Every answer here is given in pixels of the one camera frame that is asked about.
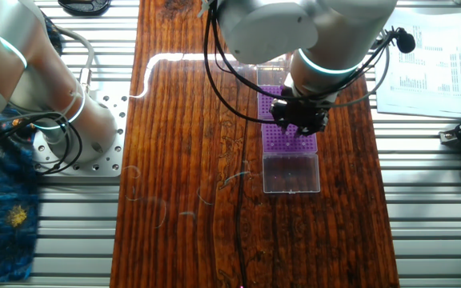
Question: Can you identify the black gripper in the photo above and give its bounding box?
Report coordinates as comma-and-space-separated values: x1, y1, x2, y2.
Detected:
269, 98, 331, 138

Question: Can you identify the purple pipette tip box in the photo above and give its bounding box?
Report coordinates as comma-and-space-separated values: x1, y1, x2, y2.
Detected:
261, 119, 322, 195
256, 59, 312, 121

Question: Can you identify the brown wooden board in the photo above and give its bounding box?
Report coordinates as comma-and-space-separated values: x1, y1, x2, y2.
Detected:
109, 0, 400, 288

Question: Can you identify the white printed paper sheet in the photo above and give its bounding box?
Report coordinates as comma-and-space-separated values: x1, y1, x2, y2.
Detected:
372, 6, 461, 120

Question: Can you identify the black C-clamp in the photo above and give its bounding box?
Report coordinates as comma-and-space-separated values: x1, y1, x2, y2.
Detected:
57, 0, 112, 17

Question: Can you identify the blue patterned cloth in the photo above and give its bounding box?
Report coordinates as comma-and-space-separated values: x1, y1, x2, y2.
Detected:
0, 11, 64, 286

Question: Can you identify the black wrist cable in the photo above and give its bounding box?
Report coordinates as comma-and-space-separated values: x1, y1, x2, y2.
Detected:
202, 0, 418, 126

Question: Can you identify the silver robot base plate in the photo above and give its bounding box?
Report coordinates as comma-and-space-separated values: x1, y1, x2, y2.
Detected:
32, 90, 130, 178

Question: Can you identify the grey hose with metal connector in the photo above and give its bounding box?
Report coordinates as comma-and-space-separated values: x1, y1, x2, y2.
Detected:
52, 26, 96, 95

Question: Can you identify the black base cable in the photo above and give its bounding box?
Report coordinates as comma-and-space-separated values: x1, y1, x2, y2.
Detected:
0, 107, 84, 175

